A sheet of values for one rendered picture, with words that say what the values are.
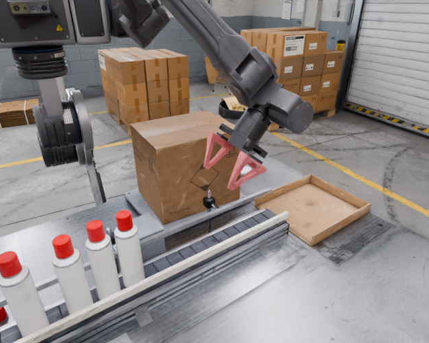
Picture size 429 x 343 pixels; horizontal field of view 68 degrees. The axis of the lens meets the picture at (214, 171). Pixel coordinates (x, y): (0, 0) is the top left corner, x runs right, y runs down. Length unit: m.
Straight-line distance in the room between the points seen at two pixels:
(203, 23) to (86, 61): 5.48
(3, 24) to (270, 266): 0.95
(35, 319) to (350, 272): 0.77
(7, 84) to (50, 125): 4.95
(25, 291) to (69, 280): 0.08
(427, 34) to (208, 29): 4.13
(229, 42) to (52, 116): 0.67
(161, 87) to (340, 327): 3.47
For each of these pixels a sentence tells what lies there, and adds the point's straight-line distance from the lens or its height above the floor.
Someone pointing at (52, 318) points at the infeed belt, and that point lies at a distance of 0.84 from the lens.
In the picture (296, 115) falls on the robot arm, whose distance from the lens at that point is 0.57.
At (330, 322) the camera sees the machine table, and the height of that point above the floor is 0.83.
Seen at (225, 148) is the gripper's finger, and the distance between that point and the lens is 0.69.
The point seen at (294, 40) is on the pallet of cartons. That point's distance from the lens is 4.00.
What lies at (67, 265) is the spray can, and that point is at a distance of 0.69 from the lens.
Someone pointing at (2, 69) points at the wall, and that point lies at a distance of 5.98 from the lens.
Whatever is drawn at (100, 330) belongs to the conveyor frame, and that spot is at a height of 0.85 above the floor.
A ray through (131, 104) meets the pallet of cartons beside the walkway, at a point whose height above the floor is 0.42.
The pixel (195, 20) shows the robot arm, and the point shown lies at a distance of 0.57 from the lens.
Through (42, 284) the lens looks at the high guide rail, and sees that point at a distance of 0.80.
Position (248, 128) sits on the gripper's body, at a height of 1.27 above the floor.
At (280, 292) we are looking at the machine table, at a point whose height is 0.83.
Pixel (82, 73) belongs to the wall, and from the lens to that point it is 6.04.
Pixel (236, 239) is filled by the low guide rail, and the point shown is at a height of 0.91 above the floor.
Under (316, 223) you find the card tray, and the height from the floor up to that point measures 0.83.
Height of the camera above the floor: 1.49
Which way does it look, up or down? 29 degrees down
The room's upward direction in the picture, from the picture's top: straight up
